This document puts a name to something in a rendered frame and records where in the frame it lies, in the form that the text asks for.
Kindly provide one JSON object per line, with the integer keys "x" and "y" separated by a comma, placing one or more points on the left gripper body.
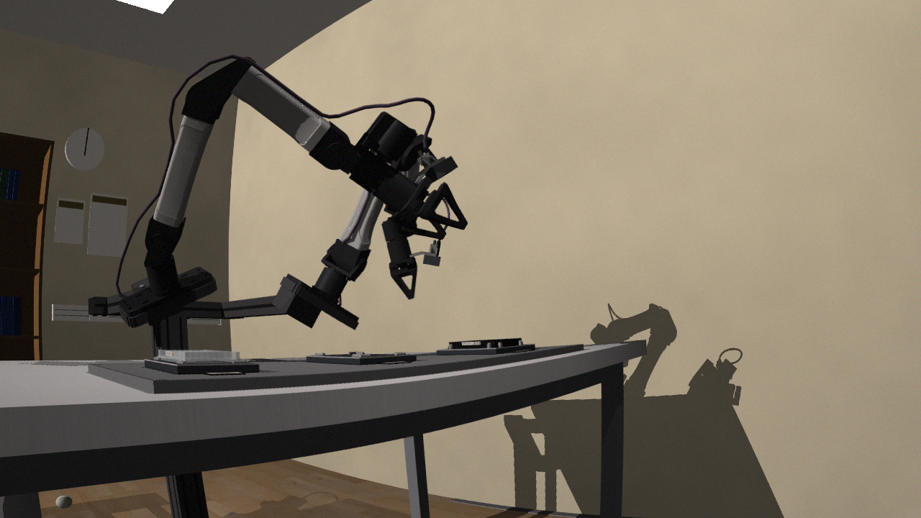
{"x": 400, "y": 255}

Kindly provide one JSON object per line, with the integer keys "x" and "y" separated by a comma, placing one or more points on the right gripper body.
{"x": 403, "y": 194}

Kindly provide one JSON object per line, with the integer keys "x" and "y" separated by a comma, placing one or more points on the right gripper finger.
{"x": 430, "y": 214}
{"x": 407, "y": 227}

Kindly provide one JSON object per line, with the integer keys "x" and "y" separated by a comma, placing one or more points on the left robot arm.
{"x": 347, "y": 259}

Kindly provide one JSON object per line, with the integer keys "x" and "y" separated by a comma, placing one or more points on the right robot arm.
{"x": 324, "y": 141}

